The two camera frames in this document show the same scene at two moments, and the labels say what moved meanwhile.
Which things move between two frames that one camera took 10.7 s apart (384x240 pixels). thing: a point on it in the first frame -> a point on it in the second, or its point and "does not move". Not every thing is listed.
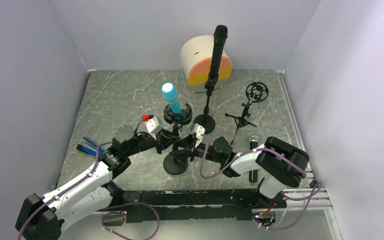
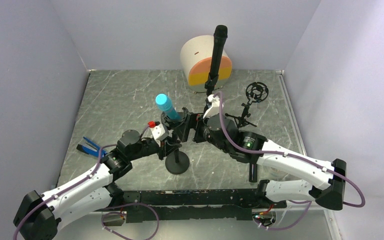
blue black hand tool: x=90 y=150 does not move
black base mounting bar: x=143 y=206 does not move
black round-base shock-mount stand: x=176 y=120 does not move
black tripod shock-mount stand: x=255 y=92 does not move
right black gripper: x=188 y=144 -> x=192 y=120
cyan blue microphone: x=169 y=93 -> x=164 y=102
